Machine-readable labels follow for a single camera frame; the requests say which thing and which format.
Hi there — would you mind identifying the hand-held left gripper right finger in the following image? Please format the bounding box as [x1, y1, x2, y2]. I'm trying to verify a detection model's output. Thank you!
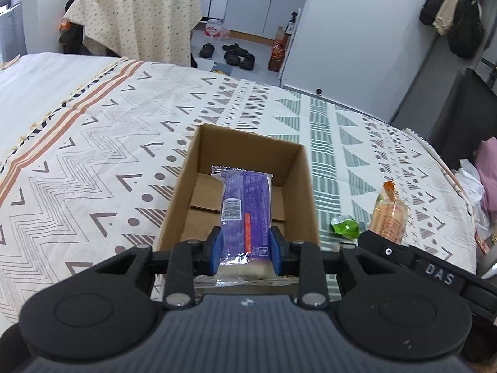
[270, 226, 401, 308]

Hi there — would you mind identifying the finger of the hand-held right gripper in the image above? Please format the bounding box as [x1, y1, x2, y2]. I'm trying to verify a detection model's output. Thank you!
[357, 231, 415, 267]

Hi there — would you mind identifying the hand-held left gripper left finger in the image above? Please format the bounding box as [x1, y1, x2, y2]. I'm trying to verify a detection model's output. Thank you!
[91, 226, 225, 308]

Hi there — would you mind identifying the orange snack packet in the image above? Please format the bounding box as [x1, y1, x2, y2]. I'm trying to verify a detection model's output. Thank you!
[368, 181, 410, 246]

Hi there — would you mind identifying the lime green snack packet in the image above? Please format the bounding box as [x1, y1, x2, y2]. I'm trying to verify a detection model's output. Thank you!
[330, 215, 360, 239]

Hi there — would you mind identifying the purple snack packet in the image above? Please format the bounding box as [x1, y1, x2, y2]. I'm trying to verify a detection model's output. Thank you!
[211, 165, 278, 280]

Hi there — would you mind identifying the brown cardboard box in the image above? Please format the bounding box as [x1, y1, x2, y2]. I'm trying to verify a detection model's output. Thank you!
[153, 123, 322, 286]

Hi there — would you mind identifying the pink pillow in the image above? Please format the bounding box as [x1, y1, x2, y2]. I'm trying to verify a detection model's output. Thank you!
[476, 138, 497, 212]

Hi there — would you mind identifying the patterned blanket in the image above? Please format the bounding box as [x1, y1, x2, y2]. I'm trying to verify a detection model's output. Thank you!
[0, 58, 479, 319]

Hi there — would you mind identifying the black chair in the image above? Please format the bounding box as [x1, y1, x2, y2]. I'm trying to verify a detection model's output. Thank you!
[423, 68, 497, 172]

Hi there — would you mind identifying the pack of water bottles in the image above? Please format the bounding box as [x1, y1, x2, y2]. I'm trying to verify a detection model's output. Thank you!
[204, 19, 230, 40]

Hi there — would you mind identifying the black hanging bag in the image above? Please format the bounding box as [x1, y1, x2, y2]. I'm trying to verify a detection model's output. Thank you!
[446, 0, 486, 60]

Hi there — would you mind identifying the white bed sheet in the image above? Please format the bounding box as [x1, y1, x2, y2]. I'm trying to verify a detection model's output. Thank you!
[0, 52, 121, 164]

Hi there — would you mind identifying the dotted cream tablecloth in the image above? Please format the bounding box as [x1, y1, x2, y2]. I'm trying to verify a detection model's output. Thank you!
[63, 0, 203, 67]

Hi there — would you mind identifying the white kitchen cabinet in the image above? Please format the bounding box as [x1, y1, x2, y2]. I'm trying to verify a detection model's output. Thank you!
[227, 0, 309, 41]

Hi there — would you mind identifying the beige hanging garment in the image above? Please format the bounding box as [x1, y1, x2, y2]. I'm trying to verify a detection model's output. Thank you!
[434, 0, 472, 35]

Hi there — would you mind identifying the black bag under table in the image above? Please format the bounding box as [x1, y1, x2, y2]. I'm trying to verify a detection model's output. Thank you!
[58, 21, 96, 57]

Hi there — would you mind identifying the grey radiator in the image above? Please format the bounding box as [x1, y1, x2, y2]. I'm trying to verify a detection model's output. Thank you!
[0, 2, 28, 63]

